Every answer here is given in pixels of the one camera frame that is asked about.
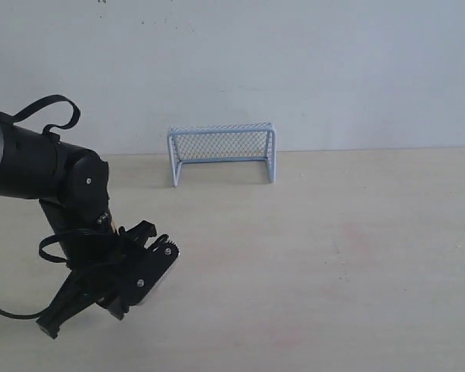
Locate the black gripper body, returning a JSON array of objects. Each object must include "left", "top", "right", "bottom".
[{"left": 79, "top": 220, "right": 180, "bottom": 320}]

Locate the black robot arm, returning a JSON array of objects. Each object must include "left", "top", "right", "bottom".
[{"left": 0, "top": 117, "right": 179, "bottom": 338}]

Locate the small white soccer goal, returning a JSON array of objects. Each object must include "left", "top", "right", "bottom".
[{"left": 167, "top": 122, "right": 277, "bottom": 187}]

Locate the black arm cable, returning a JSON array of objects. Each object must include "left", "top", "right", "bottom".
[{"left": 0, "top": 93, "right": 81, "bottom": 321}]

